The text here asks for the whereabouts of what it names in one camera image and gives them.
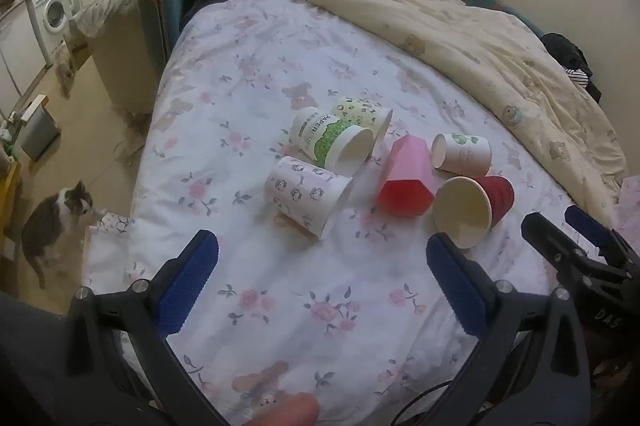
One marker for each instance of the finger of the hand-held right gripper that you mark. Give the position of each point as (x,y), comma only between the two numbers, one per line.
(587,223)
(550,238)

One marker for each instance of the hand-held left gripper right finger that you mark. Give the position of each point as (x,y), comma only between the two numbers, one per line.
(457,286)

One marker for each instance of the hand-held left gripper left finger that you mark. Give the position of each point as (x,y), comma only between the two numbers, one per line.
(187,281)

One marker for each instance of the red ribbed paper cup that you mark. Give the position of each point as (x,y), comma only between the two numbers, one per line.
(497,201)

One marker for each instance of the small white green-print cup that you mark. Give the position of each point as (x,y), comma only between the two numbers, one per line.
(467,154)

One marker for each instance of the pink faceted plastic cup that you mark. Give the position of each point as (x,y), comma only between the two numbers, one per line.
(407,176)

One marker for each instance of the white bear-print paper cup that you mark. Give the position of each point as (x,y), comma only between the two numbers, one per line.
(300,193)

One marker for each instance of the green label paper cup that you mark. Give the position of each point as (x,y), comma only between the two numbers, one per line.
(325,139)

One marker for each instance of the pale yellow printed paper cup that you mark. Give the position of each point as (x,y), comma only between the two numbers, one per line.
(361,111)

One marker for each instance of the person's left hand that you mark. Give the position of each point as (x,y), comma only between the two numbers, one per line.
(287,412)

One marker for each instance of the pink printed cloth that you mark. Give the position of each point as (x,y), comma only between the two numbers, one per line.
(629,206)

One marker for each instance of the grey and white cat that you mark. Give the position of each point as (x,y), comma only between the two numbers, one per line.
(45,226)

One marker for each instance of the black clothing heap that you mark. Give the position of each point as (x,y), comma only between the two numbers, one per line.
(570,51)

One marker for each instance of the yellow stool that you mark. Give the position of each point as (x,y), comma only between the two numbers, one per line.
(9,196)

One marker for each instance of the grey waste bin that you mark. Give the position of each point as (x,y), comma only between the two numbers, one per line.
(39,131)

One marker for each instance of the beige upholstered seat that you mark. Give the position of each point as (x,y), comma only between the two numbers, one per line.
(125,66)

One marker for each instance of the cream bear-print duvet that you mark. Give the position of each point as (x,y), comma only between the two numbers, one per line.
(450,31)

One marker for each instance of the floral white bed sheet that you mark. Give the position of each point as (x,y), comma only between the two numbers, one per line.
(250,56)

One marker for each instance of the teal pillow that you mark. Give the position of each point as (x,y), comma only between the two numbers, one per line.
(495,4)

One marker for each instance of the white cabinet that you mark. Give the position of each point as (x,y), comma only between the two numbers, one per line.
(17,46)

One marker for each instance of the white washing machine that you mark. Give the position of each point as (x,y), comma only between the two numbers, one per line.
(52,14)

